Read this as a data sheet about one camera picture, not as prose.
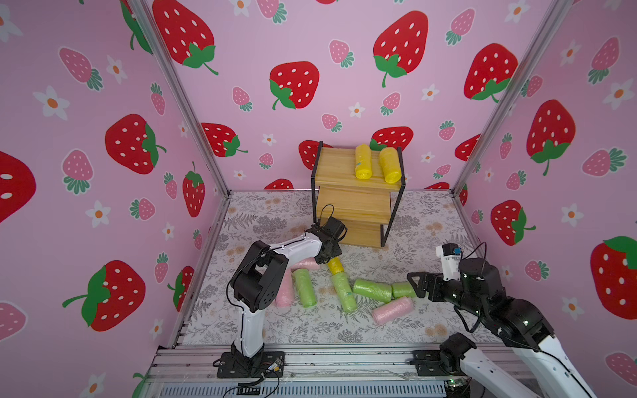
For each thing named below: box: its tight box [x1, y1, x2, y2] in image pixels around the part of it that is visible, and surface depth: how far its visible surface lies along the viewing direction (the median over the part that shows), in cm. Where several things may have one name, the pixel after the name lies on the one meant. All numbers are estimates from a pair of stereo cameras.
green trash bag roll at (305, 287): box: [291, 268, 317, 308], surface depth 90 cm
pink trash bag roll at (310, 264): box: [284, 257, 322, 277], surface depth 94 cm
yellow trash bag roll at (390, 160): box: [379, 146, 403, 185], surface depth 80 cm
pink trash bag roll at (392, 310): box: [371, 296, 415, 326], surface depth 83 cm
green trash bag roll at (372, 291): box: [353, 278, 393, 303], surface depth 87 cm
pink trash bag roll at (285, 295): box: [275, 267, 294, 308], surface depth 87 cm
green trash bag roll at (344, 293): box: [331, 271, 358, 314], surface depth 88 cm
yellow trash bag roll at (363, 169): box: [354, 143, 373, 180], surface depth 80 cm
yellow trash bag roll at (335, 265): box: [326, 256, 346, 275], surface depth 93 cm
